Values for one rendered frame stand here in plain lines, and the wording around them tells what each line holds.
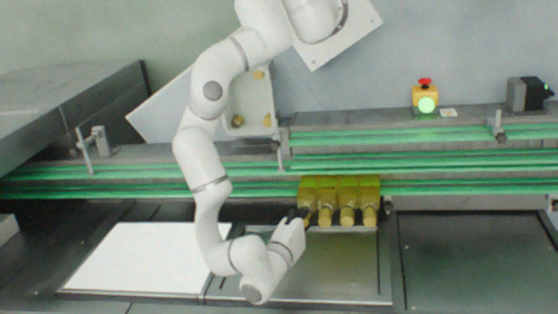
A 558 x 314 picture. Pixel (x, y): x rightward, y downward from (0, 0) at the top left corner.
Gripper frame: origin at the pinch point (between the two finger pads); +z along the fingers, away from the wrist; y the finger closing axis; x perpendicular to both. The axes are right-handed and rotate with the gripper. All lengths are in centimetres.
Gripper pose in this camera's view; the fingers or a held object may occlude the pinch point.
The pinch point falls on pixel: (302, 220)
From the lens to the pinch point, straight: 121.6
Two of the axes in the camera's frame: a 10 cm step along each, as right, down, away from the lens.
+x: -9.1, -1.0, 4.1
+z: 4.1, -4.2, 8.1
